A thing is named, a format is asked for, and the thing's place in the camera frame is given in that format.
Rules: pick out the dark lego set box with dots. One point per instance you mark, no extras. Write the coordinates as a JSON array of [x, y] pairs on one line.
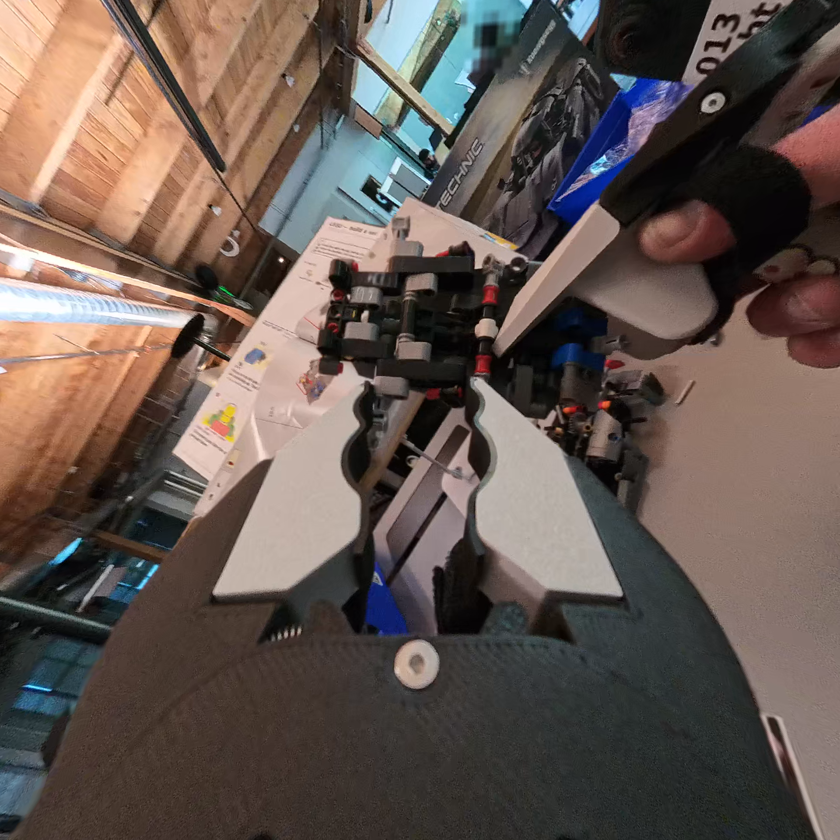
[[525, 151]]

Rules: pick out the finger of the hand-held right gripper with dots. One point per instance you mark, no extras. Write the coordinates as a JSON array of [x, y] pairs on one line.
[[564, 275]]

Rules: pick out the black disc on pole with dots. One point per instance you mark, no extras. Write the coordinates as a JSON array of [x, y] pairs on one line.
[[187, 334]]

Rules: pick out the light grey lego axle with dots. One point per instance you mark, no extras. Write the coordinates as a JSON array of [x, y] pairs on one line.
[[685, 392]]

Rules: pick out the person's right hand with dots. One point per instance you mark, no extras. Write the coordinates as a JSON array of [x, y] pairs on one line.
[[689, 229]]

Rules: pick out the lego sticker sheet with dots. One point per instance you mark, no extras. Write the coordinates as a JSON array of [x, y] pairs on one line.
[[787, 754]]

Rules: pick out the white printed instruction sheet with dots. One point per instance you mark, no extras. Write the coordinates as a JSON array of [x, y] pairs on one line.
[[341, 249]]

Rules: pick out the blue bin with tag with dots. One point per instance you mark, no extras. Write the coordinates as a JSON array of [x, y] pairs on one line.
[[590, 177]]

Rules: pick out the black lego subassembly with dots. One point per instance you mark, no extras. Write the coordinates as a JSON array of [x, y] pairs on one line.
[[394, 308]]

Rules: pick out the silver ventilation duct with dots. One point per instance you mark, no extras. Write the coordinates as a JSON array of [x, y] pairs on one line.
[[79, 303]]

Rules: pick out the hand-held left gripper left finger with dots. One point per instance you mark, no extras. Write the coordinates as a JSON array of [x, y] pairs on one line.
[[295, 525]]

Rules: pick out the black ceiling rail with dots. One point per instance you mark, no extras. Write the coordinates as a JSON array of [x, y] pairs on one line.
[[170, 85]]

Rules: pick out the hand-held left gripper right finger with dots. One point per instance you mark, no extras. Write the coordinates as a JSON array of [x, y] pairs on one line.
[[544, 525]]

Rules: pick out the grey orange lego car model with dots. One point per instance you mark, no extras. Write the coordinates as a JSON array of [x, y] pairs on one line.
[[604, 433]]

